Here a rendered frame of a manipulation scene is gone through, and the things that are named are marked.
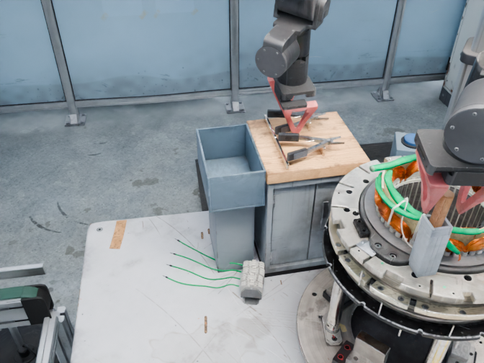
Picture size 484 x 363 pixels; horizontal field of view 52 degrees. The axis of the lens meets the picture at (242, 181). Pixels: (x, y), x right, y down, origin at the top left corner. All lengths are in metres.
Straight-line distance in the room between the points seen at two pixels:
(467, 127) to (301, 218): 0.58
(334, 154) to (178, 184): 1.71
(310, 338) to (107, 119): 2.45
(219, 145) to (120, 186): 1.62
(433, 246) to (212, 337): 0.49
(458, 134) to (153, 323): 0.73
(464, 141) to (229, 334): 0.66
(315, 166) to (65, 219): 1.76
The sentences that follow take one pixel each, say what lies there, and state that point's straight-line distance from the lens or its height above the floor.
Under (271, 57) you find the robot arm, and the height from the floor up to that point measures 1.26.
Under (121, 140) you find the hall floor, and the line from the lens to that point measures 2.98.
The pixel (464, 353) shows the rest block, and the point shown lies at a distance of 0.99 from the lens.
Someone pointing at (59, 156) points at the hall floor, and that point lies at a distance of 2.95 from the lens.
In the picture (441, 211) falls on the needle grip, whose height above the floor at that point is 1.21.
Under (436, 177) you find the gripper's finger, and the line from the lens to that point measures 0.59.
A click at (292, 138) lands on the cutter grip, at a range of 0.95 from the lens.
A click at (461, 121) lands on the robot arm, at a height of 1.39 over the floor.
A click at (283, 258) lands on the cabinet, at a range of 1.07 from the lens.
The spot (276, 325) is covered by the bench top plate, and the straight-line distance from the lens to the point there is 1.02.
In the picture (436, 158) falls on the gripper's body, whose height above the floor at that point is 1.30.
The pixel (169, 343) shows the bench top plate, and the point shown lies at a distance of 1.00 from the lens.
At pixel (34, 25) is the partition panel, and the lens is 3.02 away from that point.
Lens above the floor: 1.61
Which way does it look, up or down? 38 degrees down
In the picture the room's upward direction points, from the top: straight up
